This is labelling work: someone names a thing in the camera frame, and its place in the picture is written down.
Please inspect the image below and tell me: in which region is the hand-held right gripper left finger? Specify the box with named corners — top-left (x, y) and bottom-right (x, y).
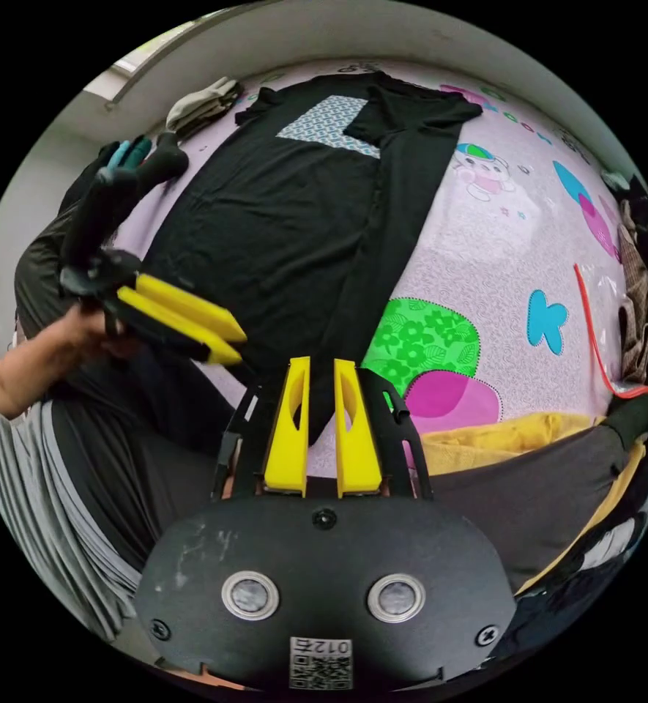
top-left (264, 356), bottom-right (311, 499)

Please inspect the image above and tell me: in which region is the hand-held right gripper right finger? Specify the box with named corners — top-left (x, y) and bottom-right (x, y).
top-left (332, 357), bottom-right (383, 499)

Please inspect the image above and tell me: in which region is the black shirt with patterned patch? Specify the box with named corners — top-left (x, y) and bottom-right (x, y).
top-left (141, 71), bottom-right (485, 453)

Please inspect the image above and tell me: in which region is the person's left forearm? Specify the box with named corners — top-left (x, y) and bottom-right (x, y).
top-left (0, 321), bottom-right (83, 420)

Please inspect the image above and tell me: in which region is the person's left hand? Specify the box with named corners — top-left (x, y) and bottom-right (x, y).
top-left (54, 303), bottom-right (138, 361)

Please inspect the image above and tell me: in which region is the small black garment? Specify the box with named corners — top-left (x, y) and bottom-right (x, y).
top-left (136, 133), bottom-right (190, 185)

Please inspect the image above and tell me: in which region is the yellow cloth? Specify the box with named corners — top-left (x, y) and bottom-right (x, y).
top-left (420, 412), bottom-right (648, 597)

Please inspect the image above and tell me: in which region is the grey folded pile of clothes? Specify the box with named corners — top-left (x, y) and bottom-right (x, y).
top-left (165, 76), bottom-right (243, 136)

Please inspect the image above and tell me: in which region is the window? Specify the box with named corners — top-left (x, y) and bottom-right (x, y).
top-left (103, 21), bottom-right (209, 108)

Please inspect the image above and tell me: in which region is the bed with printed pink sheet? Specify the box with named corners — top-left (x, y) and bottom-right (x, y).
top-left (109, 57), bottom-right (648, 480)

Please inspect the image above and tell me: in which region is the clear bag with red edge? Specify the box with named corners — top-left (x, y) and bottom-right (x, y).
top-left (573, 263), bottom-right (648, 400)

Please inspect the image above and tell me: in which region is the brown checked pile of clothes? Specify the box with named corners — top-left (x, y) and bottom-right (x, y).
top-left (603, 170), bottom-right (648, 385)

